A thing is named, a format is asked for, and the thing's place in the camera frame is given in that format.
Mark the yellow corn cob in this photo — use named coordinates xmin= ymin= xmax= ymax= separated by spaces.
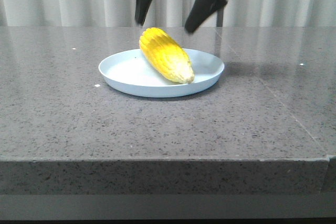
xmin=139 ymin=27 xmax=195 ymax=84

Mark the light blue round plate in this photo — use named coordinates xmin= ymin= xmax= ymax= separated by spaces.
xmin=99 ymin=49 xmax=225 ymax=98

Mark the grey pleated curtain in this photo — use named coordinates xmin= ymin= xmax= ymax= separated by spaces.
xmin=1 ymin=0 xmax=335 ymax=27

